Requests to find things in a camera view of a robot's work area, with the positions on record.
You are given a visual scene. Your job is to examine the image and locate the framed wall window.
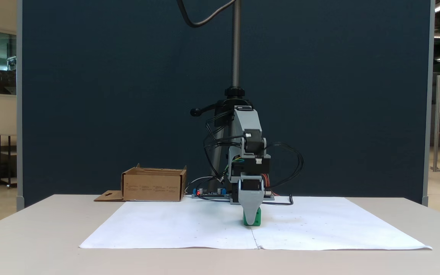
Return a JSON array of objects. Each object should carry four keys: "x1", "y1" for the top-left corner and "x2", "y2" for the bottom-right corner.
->
[{"x1": 0, "y1": 27, "x2": 17, "y2": 99}]

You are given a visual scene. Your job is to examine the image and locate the brown cardboard box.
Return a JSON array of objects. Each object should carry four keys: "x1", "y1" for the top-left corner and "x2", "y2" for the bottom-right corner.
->
[{"x1": 94, "y1": 163, "x2": 188, "y2": 202}]

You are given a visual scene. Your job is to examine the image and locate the black arm wire bundle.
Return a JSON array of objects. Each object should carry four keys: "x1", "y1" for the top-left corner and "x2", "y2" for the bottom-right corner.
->
[{"x1": 203, "y1": 110, "x2": 243, "y2": 181}]

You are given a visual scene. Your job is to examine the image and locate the black gripper wire loop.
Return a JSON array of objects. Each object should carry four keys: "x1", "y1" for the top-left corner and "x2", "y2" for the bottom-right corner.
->
[{"x1": 265, "y1": 142, "x2": 305, "y2": 191}]

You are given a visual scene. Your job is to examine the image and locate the black power cable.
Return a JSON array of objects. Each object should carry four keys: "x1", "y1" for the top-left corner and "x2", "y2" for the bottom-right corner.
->
[{"x1": 261, "y1": 194, "x2": 294, "y2": 206}]

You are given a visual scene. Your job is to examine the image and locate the blue circuit board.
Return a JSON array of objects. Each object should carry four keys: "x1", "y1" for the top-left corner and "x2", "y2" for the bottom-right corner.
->
[{"x1": 191, "y1": 187, "x2": 232, "y2": 200}]

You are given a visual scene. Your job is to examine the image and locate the green dice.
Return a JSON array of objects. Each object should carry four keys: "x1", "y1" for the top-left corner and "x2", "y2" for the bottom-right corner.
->
[{"x1": 243, "y1": 207, "x2": 262, "y2": 227}]

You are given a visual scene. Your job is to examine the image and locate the dark blue partition panel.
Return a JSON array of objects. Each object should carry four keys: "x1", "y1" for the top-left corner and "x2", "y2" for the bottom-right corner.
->
[{"x1": 16, "y1": 0, "x2": 435, "y2": 210}]

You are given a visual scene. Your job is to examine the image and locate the grey camera cable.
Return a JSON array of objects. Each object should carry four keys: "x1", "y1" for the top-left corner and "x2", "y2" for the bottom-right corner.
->
[{"x1": 176, "y1": 0, "x2": 236, "y2": 28}]

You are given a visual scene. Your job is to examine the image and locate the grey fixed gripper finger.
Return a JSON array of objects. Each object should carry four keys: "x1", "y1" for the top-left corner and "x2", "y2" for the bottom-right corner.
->
[{"x1": 239, "y1": 201, "x2": 264, "y2": 225}]

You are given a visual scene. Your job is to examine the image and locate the dark shelf rack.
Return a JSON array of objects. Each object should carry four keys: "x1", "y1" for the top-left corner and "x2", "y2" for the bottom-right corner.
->
[{"x1": 0, "y1": 133, "x2": 18, "y2": 188}]

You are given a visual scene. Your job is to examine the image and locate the black camera stand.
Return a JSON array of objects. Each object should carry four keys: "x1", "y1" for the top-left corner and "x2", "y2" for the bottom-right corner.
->
[{"x1": 190, "y1": 0, "x2": 259, "y2": 190}]

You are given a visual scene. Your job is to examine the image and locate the white paper sheet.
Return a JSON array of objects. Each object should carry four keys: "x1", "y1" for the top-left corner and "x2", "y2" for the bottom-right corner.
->
[{"x1": 79, "y1": 196, "x2": 433, "y2": 251}]

